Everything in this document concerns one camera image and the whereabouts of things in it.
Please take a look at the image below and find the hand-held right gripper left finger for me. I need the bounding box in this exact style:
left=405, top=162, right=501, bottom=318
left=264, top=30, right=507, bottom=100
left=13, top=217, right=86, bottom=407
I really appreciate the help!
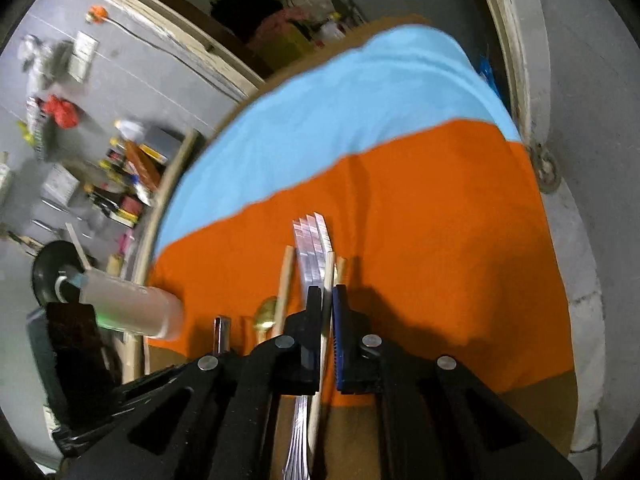
left=60, top=285, right=323, bottom=480

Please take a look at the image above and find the steel fork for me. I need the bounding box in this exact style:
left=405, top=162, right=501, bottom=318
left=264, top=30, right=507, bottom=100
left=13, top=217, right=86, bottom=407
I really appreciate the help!
left=282, top=211, right=335, bottom=480

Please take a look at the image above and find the red plastic bag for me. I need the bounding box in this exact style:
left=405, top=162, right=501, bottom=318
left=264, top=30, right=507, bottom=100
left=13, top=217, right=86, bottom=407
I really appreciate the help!
left=42, top=95, right=80, bottom=131

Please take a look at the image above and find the gold spoon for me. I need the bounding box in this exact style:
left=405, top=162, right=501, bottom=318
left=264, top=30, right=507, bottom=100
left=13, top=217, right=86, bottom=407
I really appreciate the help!
left=252, top=296, right=279, bottom=336

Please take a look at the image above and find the white plastic utensil holder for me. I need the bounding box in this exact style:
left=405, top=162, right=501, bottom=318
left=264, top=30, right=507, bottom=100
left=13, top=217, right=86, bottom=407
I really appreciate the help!
left=79, top=266, right=185, bottom=341

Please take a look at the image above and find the wooden chopstick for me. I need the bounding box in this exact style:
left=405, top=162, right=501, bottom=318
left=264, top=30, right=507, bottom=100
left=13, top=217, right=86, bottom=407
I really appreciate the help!
left=270, top=245, right=295, bottom=338
left=307, top=252, right=336, bottom=463
left=65, top=223, right=95, bottom=270

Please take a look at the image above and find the colourful striped cloth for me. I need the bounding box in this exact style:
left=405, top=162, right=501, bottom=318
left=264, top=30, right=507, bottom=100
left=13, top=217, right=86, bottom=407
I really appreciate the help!
left=145, top=15, right=578, bottom=480

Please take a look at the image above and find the clear plastic bag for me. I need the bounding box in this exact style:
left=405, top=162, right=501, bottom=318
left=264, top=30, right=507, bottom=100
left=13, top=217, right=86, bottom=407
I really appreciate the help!
left=19, top=34, right=71, bottom=91

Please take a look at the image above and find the wall light switch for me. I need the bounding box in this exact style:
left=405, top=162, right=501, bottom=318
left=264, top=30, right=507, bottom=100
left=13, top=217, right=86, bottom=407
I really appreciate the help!
left=67, top=31, right=98, bottom=83

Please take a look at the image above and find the small white wall basket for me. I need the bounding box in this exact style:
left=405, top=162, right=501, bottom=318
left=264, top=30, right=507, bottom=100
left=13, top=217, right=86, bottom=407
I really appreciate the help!
left=40, top=165, right=81, bottom=204

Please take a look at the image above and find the black frying pan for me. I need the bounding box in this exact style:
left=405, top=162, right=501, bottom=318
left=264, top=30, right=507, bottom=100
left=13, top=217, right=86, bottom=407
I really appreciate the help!
left=31, top=240, right=83, bottom=306

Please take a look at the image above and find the red chili powder bag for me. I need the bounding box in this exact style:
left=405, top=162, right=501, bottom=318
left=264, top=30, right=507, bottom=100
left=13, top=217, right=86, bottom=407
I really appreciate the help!
left=125, top=140, right=164, bottom=189

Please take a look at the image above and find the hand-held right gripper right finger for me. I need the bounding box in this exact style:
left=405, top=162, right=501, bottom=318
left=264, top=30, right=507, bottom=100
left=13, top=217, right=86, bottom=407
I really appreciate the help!
left=332, top=284, right=583, bottom=480

